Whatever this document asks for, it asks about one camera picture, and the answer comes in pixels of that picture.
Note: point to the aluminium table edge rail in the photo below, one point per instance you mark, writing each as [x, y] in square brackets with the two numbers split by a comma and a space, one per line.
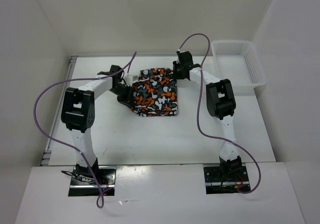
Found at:
[47, 151]

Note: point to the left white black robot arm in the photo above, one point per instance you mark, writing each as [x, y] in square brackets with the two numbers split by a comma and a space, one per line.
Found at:
[78, 115]

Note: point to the orange black camouflage shorts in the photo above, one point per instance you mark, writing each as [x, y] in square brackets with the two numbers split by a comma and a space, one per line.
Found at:
[155, 93]

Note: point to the white perforated plastic basket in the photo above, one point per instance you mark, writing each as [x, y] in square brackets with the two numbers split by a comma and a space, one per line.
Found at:
[237, 60]

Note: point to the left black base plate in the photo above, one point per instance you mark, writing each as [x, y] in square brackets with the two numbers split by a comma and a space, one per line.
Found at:
[83, 186]

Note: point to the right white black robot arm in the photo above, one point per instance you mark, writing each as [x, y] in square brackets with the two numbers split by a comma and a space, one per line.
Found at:
[220, 104]

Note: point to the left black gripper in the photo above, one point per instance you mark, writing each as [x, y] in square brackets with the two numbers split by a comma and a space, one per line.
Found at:
[128, 99]

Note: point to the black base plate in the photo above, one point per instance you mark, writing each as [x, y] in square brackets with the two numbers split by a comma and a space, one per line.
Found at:
[83, 186]
[215, 183]

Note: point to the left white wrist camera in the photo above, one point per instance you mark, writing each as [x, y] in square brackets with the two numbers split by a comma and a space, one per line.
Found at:
[130, 79]

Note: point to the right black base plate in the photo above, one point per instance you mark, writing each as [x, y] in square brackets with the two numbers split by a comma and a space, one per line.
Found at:
[215, 183]

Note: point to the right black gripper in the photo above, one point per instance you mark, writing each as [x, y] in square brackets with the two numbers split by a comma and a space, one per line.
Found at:
[175, 64]

